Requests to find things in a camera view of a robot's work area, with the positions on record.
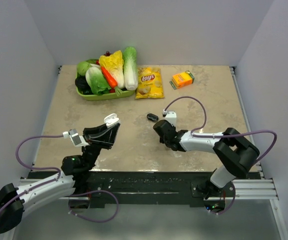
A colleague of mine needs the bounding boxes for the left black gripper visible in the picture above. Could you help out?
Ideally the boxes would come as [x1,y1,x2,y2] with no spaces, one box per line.
[82,119,120,170]

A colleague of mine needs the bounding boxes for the white earbud charging case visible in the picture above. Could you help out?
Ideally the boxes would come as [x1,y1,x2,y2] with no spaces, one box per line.
[104,113,120,127]

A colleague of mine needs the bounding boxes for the black earbud charging case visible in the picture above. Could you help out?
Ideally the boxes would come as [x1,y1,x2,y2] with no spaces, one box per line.
[146,113,159,123]

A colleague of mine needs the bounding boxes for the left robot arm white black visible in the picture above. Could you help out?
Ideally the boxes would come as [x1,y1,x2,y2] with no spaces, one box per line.
[0,122,120,234]

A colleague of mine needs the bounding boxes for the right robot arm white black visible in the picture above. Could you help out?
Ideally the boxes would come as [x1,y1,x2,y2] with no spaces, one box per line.
[153,120,260,197]

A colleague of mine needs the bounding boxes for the green plastic vegetable tray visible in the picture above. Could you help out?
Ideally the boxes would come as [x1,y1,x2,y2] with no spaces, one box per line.
[76,85,135,101]

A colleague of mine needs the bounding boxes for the dark green toy vegetable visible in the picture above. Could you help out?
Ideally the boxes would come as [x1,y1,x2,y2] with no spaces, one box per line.
[75,76,92,95]

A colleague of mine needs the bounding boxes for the green white bok choy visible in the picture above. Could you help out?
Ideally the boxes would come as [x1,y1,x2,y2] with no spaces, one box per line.
[85,67,111,96]

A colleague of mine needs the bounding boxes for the yellow Lays chips bag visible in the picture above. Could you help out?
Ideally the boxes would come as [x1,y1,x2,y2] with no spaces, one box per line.
[135,66,164,99]

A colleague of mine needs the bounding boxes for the orange toy carrot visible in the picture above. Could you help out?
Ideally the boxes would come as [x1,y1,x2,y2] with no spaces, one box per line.
[101,66,122,96]

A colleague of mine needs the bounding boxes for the orange green carton box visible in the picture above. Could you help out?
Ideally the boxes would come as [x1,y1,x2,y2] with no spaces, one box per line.
[170,70,195,89]

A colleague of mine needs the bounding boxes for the round green cabbage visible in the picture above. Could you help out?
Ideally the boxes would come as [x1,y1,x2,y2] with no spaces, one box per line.
[76,61,91,76]

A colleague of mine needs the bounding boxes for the yellow toy cabbage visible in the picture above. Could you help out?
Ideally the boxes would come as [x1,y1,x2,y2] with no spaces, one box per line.
[99,50,125,89]

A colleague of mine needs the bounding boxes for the dark red toy grapes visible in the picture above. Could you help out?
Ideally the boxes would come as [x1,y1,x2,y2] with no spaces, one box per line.
[104,51,111,57]

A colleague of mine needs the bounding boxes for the tall green napa cabbage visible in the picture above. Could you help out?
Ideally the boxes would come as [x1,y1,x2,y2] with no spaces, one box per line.
[123,46,138,91]

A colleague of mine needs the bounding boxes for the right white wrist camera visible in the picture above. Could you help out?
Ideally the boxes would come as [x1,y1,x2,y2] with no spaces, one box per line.
[162,109,177,127]

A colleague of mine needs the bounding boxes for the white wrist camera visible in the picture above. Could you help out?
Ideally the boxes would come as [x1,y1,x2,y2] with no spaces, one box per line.
[162,109,177,127]
[62,129,89,147]

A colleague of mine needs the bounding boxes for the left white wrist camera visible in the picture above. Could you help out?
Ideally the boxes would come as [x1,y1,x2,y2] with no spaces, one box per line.
[62,129,89,147]

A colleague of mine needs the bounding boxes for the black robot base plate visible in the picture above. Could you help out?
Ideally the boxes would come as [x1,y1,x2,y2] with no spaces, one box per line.
[29,171,237,210]

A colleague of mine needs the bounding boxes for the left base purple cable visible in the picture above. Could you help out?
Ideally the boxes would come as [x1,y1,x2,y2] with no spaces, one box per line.
[68,189,119,223]

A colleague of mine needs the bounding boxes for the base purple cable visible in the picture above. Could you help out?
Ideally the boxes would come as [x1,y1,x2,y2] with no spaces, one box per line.
[208,183,236,216]
[68,189,119,223]

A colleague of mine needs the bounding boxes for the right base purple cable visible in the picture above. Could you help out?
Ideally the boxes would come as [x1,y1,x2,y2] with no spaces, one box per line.
[208,183,236,216]

